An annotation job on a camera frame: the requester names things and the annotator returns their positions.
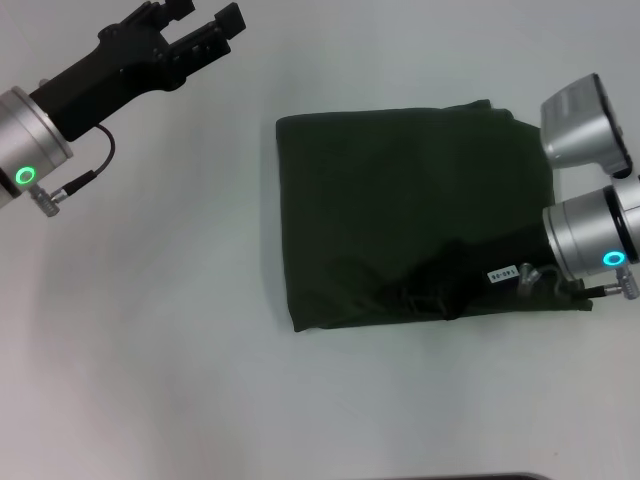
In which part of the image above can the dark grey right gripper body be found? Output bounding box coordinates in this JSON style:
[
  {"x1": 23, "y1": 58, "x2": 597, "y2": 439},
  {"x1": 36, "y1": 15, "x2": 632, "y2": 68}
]
[{"x1": 439, "y1": 223, "x2": 565, "y2": 316}]

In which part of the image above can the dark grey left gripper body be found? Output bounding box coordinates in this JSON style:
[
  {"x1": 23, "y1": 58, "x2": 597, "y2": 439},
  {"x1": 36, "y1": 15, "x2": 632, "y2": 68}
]
[{"x1": 29, "y1": 3, "x2": 187, "y2": 143}]

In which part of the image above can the dark green FREE t-shirt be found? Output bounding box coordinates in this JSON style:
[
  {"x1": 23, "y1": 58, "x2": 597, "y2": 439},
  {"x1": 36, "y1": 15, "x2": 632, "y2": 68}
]
[{"x1": 275, "y1": 98, "x2": 596, "y2": 335}]

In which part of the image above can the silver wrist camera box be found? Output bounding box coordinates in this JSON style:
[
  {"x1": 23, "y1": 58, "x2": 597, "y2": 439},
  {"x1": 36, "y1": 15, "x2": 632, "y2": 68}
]
[{"x1": 539, "y1": 72, "x2": 633, "y2": 177}]

